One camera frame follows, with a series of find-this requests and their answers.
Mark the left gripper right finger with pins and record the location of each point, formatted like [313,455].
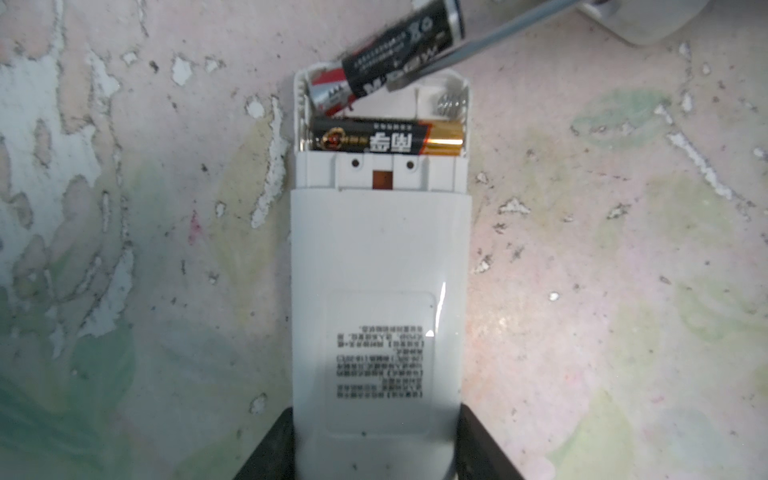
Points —
[477,455]

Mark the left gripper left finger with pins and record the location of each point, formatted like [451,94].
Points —
[273,458]

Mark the white remote with display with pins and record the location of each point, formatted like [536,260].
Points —
[379,274]

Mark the gold black AA battery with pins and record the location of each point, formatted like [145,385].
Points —
[387,136]

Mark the orange black screwdriver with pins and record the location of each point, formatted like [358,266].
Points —
[472,47]

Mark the red black AA battery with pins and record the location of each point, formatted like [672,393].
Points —
[399,49]

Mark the grey white remote control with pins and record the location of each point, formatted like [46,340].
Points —
[643,22]

